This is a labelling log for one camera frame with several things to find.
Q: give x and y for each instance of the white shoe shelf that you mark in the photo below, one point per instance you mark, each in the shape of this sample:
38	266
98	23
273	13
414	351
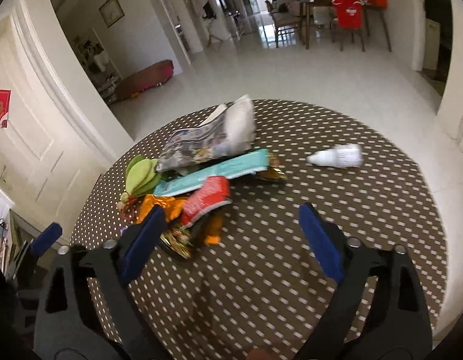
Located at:
100	75

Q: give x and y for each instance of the wooden chair with shirt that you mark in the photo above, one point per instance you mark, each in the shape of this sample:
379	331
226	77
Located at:
347	35

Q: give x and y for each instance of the white panel door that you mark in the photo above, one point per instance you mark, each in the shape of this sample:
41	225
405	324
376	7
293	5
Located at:
27	146

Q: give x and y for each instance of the teal wrapper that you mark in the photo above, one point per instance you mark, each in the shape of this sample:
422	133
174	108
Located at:
224	168

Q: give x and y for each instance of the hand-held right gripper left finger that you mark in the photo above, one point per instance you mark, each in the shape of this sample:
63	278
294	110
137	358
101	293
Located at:
139	247

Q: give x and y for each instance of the small orange wrapper piece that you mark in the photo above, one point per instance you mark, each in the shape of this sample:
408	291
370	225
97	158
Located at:
212	230

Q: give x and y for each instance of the white paper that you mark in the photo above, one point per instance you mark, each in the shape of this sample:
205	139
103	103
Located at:
239	123

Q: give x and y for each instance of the red snack wrapper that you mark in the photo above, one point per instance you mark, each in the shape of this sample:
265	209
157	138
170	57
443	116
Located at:
205	198

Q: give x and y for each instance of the red floor cushion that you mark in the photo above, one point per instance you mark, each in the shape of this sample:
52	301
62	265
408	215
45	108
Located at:
145	80

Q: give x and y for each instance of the green plush toy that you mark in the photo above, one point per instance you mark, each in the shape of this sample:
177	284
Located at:
139	176

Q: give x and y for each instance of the wooden dining chair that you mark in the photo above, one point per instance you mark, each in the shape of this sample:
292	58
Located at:
285	22

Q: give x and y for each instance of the framed wall picture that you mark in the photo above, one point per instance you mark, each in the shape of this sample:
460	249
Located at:
111	11

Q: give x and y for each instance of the gold patterned wrapper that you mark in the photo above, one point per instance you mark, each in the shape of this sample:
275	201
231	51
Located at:
177	240

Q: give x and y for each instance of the white cabinet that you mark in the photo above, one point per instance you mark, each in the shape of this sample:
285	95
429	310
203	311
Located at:
432	45

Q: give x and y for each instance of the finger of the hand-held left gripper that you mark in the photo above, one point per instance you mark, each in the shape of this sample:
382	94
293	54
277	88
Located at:
46	238

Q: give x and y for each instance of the brown polka dot tablecloth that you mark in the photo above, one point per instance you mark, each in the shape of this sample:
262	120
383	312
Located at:
272	270

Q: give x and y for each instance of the wooden dining table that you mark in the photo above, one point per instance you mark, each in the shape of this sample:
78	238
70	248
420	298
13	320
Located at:
374	11

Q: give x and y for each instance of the small white bottle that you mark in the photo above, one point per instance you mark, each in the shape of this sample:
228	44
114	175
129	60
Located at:
340	155

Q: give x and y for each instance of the red shirt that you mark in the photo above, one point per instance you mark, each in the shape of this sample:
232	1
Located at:
347	13

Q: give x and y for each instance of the sofa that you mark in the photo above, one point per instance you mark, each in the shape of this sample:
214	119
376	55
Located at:
285	3

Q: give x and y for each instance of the dark gold foil wrapper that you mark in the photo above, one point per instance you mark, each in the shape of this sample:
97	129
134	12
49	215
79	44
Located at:
272	172

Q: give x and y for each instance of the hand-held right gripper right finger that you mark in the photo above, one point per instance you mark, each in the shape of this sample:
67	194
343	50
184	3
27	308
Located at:
323	245

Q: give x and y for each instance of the black television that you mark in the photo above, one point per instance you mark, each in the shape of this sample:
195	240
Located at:
208	10

